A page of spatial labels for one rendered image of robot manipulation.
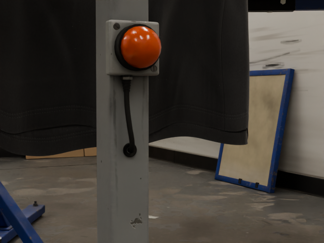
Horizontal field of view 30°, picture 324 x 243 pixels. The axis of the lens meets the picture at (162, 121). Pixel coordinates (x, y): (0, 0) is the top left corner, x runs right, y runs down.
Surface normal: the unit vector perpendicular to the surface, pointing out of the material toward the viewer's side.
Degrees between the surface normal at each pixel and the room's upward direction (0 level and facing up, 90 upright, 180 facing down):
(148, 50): 100
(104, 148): 90
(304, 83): 90
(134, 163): 90
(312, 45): 90
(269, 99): 80
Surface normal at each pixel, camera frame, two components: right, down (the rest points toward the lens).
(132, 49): -0.36, 0.21
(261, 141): -0.88, -0.17
